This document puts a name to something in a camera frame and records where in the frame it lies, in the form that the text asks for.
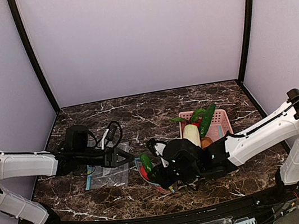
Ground red apple toy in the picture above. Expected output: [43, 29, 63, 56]
[139, 166, 150, 181]

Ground clear zip bag blue zipper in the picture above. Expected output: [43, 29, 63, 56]
[134, 154, 176, 194]

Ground small green cucumber toy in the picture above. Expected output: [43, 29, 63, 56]
[140, 154, 153, 173]

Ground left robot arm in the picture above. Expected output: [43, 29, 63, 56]
[0, 121, 134, 224]

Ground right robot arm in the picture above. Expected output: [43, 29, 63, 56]
[141, 89, 299, 189]

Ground white radish toy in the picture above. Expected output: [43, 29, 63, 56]
[182, 124, 201, 147]

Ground brown potato toy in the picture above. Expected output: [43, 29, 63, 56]
[200, 137, 213, 149]

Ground red tomato toy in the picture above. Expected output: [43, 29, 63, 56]
[192, 118, 202, 128]

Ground green leaf sprig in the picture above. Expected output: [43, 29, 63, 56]
[170, 108, 205, 124]

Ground pink plastic basket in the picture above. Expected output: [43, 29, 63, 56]
[178, 109, 234, 141]

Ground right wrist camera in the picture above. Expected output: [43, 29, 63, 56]
[146, 138, 167, 157]

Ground black front rail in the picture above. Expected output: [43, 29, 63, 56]
[59, 187, 276, 224]

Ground black frame post left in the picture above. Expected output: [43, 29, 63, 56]
[7, 0, 61, 114]

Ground black frame post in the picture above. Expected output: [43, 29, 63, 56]
[7, 0, 61, 114]
[238, 0, 253, 85]

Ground black frame post right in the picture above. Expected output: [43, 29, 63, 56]
[238, 0, 253, 85]

